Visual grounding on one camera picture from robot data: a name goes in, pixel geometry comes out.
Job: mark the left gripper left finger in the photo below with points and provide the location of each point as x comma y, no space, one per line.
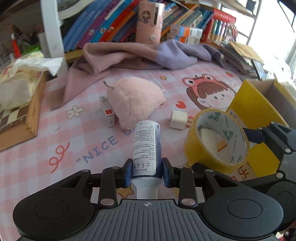
113,178

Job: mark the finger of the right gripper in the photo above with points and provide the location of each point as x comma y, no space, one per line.
279,139

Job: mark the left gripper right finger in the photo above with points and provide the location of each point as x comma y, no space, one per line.
183,179

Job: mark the white spray bottle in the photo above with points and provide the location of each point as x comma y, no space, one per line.
147,170

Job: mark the yellow tape roll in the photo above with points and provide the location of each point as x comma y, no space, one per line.
217,141

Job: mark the small white red box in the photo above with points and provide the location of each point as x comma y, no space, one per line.
108,111

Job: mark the yellow cardboard box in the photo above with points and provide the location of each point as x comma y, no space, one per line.
256,104

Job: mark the pink checkered tablecloth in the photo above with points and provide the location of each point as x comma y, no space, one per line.
76,136

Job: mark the white eraser block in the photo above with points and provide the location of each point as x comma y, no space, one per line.
178,120

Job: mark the pink plush toy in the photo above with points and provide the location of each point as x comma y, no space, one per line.
133,99

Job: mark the stack of papers books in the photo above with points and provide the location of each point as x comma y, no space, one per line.
245,61

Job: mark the wooden chess box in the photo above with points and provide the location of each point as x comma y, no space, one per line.
21,124

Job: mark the pink purple cloth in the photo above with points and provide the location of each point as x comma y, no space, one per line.
98,58

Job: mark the red book set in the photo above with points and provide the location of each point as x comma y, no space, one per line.
216,23

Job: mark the tissue pack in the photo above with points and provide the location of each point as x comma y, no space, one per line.
21,78

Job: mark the white orange medicine box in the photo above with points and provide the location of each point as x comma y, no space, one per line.
187,35

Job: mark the pink cylindrical case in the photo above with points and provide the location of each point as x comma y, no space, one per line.
149,22

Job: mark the white bookshelf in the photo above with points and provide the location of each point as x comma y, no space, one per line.
52,23

